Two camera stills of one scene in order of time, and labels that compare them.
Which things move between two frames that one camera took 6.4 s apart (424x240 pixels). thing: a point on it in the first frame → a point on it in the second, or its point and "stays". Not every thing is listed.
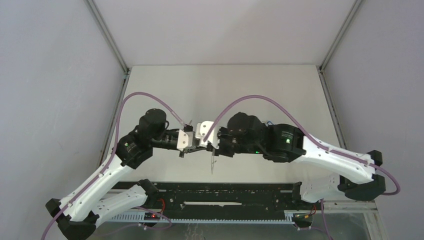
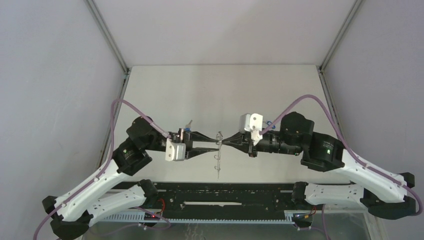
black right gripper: [221, 150] → [240, 140]
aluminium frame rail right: [324, 78] stays
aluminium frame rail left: [113, 41] stays
